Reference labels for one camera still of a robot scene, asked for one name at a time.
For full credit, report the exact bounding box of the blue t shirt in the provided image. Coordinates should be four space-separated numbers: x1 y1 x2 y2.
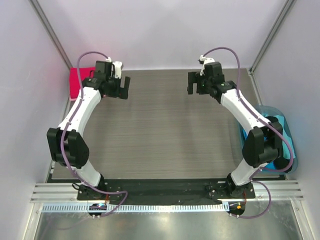
263 162 276 172

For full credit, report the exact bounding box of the folded pink t shirt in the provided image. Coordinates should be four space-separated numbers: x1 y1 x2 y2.
69 97 77 102

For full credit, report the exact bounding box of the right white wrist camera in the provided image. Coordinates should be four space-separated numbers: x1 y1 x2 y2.
198 55 216 76

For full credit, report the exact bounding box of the turquoise t shirt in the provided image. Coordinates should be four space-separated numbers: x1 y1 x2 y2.
238 114 297 161

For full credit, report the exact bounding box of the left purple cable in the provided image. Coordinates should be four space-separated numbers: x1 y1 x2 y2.
57 51 129 230

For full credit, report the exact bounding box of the blue plastic basket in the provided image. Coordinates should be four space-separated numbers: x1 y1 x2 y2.
236 104 300 175

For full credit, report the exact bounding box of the slotted cable duct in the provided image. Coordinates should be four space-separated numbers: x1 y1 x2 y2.
41 202 229 213

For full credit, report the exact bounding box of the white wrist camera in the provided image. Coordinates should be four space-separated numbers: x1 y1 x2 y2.
105 57 123 79
198 55 216 76

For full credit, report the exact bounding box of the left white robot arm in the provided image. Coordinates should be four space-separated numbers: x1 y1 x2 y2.
46 58 131 200

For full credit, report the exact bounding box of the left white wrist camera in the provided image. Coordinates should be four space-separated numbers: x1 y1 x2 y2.
105 57 123 79

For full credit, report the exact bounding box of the black t shirt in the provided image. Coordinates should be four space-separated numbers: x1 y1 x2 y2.
272 157 290 170

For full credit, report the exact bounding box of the aluminium frame rail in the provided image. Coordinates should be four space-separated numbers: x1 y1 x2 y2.
30 180 304 203

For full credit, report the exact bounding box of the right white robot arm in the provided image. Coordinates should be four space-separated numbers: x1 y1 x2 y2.
187 62 283 198

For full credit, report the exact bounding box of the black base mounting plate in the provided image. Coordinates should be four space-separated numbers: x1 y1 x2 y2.
76 178 256 206

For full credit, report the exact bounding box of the red t shirt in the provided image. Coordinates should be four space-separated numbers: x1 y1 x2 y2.
69 67 95 98

